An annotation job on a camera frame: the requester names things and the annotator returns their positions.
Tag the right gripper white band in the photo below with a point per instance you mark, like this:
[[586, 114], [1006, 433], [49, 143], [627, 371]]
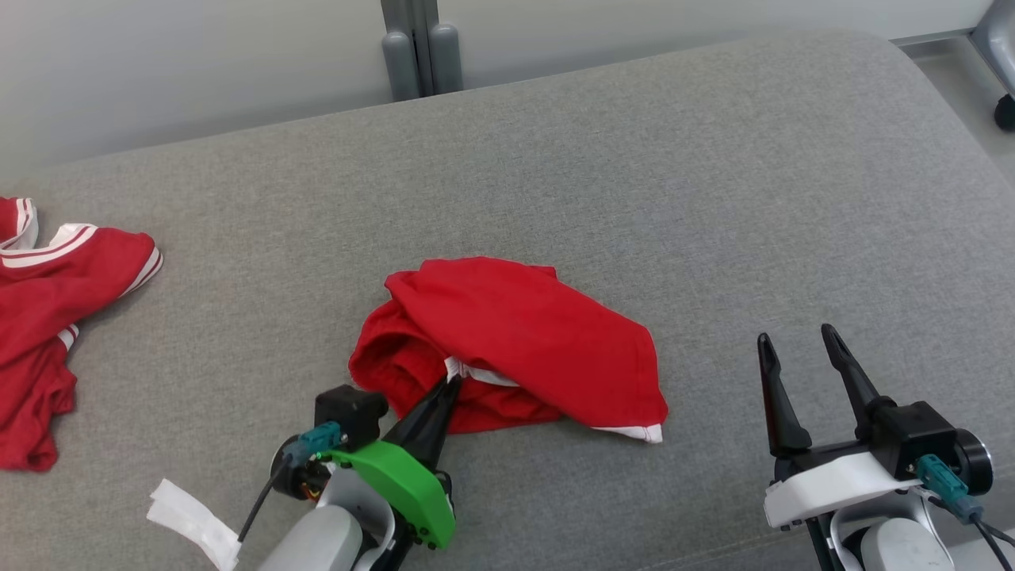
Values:
[[833, 488]]

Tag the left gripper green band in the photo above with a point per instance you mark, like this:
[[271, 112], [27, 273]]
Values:
[[396, 480]]

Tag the plain red garment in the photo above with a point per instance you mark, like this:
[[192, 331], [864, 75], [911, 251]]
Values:
[[523, 333]]

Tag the red garment with white stripes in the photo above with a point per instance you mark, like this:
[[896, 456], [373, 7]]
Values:
[[47, 317]]

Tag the white fabric strip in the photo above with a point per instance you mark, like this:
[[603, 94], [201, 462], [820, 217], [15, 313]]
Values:
[[190, 519]]

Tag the grey chair base with caster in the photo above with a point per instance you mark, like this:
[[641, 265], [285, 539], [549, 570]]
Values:
[[1001, 47]]

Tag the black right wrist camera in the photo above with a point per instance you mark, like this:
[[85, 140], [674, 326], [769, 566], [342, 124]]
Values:
[[916, 436]]

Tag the grey partition post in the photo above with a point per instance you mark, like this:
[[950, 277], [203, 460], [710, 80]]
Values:
[[420, 47]]

